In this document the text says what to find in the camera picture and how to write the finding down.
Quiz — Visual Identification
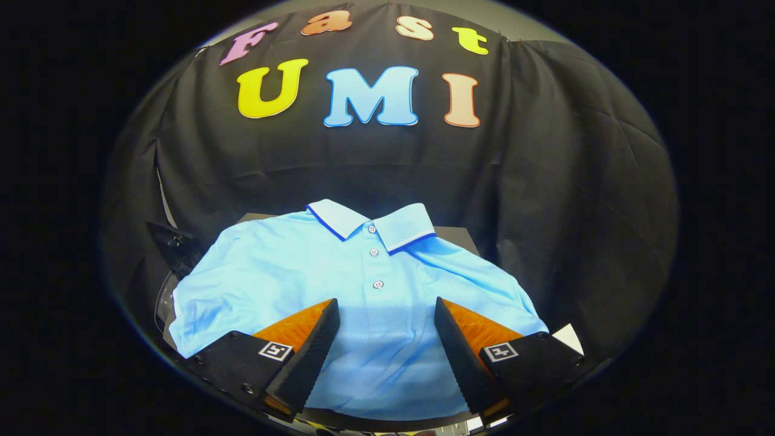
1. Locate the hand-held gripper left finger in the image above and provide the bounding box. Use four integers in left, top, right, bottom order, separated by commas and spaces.
185, 298, 341, 423

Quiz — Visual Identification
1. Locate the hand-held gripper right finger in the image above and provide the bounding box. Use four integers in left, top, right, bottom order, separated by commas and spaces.
434, 297, 597, 426

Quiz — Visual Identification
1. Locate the light blue polo shirt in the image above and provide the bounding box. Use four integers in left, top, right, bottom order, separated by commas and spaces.
168, 199, 550, 421

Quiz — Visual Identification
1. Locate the grey cabinet with dark top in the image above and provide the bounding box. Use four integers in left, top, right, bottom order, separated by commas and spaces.
163, 212, 485, 432

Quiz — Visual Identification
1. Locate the black backdrop cloth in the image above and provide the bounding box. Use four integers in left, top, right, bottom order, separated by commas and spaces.
100, 3, 679, 364

